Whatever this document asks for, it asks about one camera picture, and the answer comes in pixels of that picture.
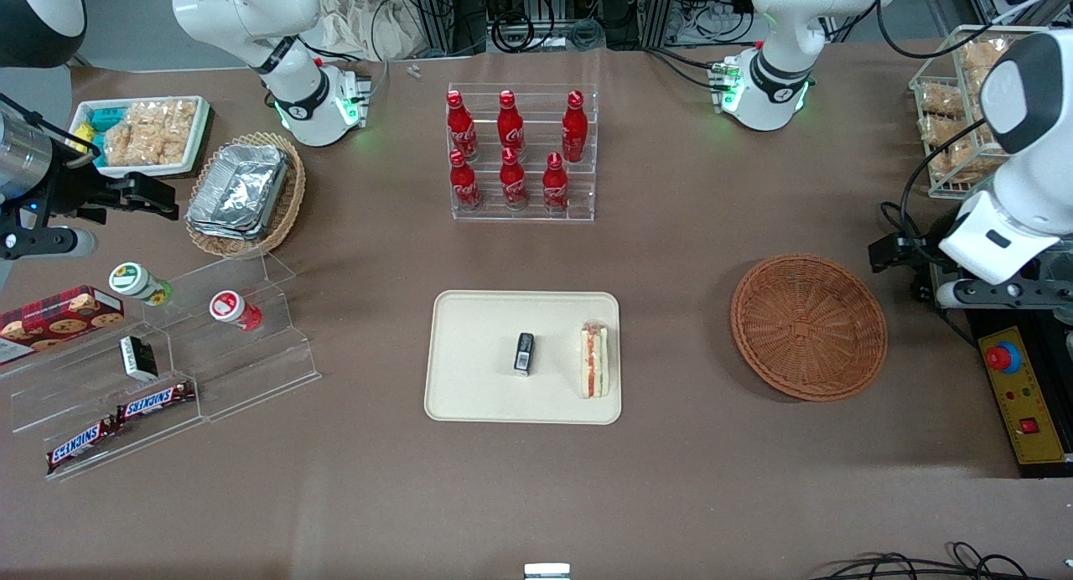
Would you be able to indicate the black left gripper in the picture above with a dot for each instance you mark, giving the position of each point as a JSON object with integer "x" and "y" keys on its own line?
{"x": 912, "y": 252}

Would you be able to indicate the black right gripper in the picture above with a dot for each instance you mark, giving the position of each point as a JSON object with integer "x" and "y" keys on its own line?
{"x": 69, "y": 193}

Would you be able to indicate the triangular sandwich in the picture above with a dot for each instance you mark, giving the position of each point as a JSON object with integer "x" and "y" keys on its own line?
{"x": 594, "y": 362}

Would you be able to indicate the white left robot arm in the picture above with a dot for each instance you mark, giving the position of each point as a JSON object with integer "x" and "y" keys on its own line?
{"x": 1031, "y": 178}

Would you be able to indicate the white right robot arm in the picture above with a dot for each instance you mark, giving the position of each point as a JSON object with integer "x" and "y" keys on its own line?
{"x": 285, "y": 27}

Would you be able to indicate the white plastic snack tray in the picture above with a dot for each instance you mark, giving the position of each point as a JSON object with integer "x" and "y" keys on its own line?
{"x": 199, "y": 136}

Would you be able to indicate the aluminium foil tray stack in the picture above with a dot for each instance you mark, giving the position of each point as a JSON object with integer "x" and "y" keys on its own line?
{"x": 239, "y": 190}

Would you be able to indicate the round brown wicker basket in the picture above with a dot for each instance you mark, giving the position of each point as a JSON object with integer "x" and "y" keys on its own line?
{"x": 805, "y": 328}

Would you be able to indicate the oval tan wicker basket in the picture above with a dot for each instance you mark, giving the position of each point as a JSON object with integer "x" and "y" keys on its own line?
{"x": 289, "y": 203}

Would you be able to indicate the beige rectangular tray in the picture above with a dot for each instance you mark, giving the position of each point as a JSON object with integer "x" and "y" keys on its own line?
{"x": 478, "y": 370}

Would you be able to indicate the clear rice cracker pack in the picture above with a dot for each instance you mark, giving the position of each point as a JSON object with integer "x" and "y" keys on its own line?
{"x": 972, "y": 56}
{"x": 940, "y": 100}
{"x": 168, "y": 119}
{"x": 134, "y": 148}
{"x": 951, "y": 157}

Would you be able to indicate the small yellow snack pack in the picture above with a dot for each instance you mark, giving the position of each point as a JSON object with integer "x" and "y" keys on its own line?
{"x": 82, "y": 140}

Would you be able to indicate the green jar sunflower lid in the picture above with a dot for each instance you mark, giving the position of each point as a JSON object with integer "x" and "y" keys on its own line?
{"x": 134, "y": 282}

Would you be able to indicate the teal snack box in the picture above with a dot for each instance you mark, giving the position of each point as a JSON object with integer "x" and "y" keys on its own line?
{"x": 105, "y": 119}

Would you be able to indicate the red jar white lid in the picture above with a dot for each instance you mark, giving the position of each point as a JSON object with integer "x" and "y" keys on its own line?
{"x": 230, "y": 308}

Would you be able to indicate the red cookie box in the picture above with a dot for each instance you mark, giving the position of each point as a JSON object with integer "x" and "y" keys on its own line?
{"x": 50, "y": 322}

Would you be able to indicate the small black white box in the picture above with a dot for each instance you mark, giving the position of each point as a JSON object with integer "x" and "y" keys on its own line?
{"x": 138, "y": 358}

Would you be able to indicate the yellow emergency stop box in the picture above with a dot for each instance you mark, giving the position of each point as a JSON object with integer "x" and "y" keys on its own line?
{"x": 1027, "y": 396}

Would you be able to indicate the clear acrylic stepped shelf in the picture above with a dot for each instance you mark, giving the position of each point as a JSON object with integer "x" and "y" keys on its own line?
{"x": 251, "y": 370}
{"x": 50, "y": 396}

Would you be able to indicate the Snickers chocolate bar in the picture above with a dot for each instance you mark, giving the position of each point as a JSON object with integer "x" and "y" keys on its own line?
{"x": 80, "y": 446}
{"x": 155, "y": 401}

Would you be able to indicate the beige cloth bag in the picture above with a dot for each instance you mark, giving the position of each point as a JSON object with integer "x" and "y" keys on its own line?
{"x": 369, "y": 27}

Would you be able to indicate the clear acrylic bottle rack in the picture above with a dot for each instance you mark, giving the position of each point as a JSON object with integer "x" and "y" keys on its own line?
{"x": 587, "y": 203}

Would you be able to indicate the red cola bottle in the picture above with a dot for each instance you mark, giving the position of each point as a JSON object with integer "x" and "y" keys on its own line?
{"x": 574, "y": 129}
{"x": 510, "y": 127}
{"x": 460, "y": 127}
{"x": 513, "y": 184}
{"x": 463, "y": 184}
{"x": 555, "y": 186}

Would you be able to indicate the small black barcode box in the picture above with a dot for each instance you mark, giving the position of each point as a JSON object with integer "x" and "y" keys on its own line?
{"x": 524, "y": 354}

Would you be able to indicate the small silver edge object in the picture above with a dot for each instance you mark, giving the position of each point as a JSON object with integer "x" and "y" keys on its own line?
{"x": 546, "y": 572}

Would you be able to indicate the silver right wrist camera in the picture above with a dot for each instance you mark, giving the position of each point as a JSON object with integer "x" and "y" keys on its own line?
{"x": 50, "y": 243}

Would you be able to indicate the aluminium frame post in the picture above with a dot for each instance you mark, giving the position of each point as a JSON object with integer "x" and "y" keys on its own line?
{"x": 658, "y": 10}
{"x": 436, "y": 14}

